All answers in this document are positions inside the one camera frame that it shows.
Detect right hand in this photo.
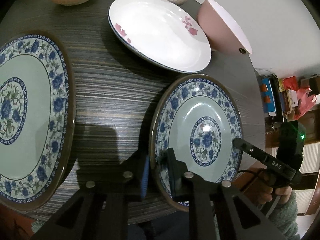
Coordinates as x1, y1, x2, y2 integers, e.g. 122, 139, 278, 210
244, 169, 292, 206

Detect blue floral plate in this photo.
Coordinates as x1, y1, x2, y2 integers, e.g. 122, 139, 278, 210
1, 30, 76, 211
149, 74, 243, 212

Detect red plastic bag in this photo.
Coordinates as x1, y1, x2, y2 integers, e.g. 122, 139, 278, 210
282, 76, 317, 121

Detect white plate with pink roses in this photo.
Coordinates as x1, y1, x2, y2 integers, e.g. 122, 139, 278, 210
107, 0, 212, 73

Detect blue box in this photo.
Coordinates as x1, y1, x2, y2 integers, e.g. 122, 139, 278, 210
260, 78, 276, 117

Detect green fuzzy right sleeve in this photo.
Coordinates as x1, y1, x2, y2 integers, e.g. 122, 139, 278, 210
269, 191, 300, 239

